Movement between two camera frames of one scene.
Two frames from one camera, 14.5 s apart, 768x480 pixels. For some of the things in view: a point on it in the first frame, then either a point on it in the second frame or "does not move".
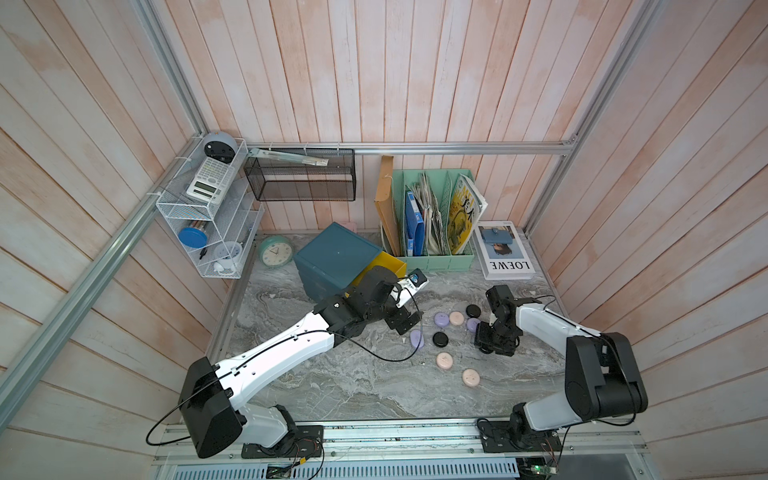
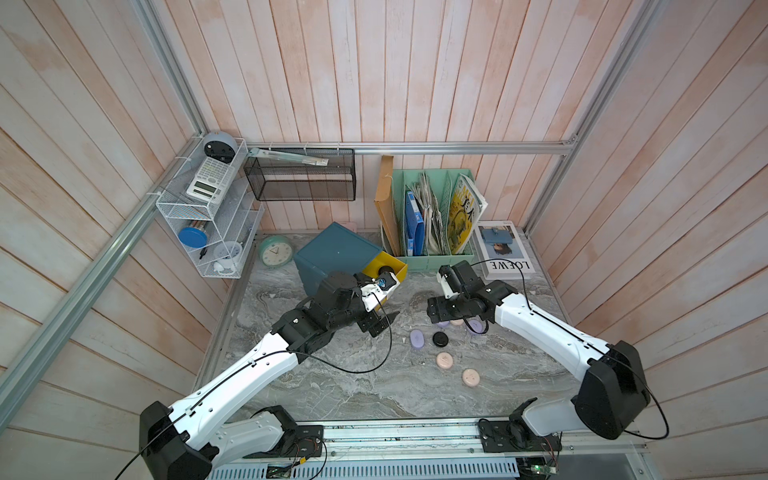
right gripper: x=480 y=334 to x=437 y=305
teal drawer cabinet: x=332 y=260 does not move
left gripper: x=395 y=321 to x=368 y=323
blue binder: x=414 y=226 does not move
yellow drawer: x=386 y=260 does not move
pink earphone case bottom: x=470 y=377 does not move
